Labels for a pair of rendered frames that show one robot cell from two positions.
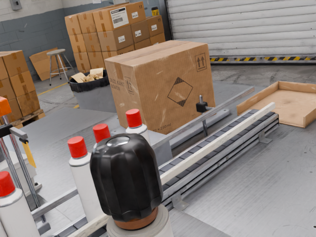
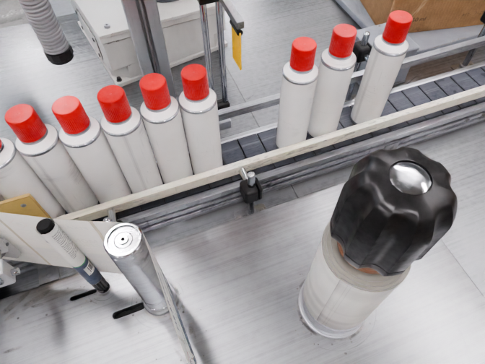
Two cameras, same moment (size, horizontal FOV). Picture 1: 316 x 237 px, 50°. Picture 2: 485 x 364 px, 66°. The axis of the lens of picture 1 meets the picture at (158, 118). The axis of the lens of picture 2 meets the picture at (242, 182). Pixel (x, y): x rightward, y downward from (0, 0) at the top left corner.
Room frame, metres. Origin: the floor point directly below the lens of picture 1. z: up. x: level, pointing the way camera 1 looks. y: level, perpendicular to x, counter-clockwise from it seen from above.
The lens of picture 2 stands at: (0.19, 0.12, 1.39)
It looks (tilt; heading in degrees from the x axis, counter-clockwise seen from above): 56 degrees down; 19
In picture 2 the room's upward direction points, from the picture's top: 1 degrees counter-clockwise
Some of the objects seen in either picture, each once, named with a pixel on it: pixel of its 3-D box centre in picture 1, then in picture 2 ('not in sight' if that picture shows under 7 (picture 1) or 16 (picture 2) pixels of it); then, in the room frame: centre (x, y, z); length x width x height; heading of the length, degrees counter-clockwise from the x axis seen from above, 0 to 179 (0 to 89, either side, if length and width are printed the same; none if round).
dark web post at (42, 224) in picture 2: not in sight; (79, 261); (0.30, 0.36, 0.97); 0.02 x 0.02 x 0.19
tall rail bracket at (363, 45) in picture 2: not in sight; (362, 76); (0.80, 0.08, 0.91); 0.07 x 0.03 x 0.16; 38
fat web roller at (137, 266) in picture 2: not in sight; (144, 274); (0.31, 0.28, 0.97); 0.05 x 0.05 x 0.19
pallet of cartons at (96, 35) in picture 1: (121, 47); not in sight; (5.00, 0.32, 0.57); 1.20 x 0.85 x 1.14; 141
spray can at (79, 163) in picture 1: (88, 182); (296, 100); (0.63, 0.17, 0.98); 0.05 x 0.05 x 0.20
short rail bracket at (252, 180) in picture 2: not in sight; (251, 195); (0.50, 0.20, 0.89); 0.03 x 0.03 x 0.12; 38
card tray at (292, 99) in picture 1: (289, 101); not in sight; (1.16, -0.49, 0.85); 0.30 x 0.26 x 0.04; 128
